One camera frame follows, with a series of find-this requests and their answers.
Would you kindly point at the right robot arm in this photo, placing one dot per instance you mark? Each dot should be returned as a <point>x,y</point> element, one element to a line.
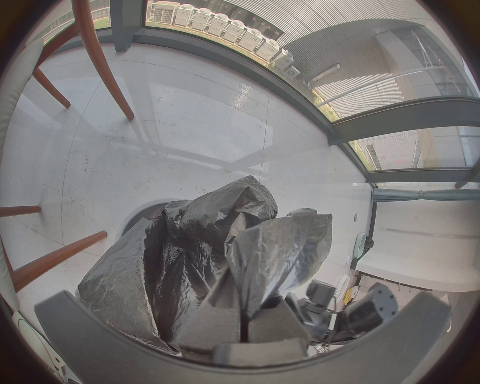
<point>369,307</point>

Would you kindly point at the white trash bin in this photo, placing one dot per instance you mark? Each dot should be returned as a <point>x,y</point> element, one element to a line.
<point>135,220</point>

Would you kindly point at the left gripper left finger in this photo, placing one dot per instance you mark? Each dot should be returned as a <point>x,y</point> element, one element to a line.
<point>213,318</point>

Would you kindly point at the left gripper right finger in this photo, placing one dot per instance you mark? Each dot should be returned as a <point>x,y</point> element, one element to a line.
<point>277,322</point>

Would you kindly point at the window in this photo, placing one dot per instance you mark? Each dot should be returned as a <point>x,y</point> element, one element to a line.
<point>393,116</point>

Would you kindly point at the black plastic bag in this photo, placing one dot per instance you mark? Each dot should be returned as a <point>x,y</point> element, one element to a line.
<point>195,232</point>

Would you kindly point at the wooden chair with white cushion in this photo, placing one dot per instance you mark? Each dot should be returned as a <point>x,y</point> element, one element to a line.
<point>101,56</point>

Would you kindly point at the blue-green curtain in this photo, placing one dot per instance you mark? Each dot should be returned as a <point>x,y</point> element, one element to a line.
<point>431,195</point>

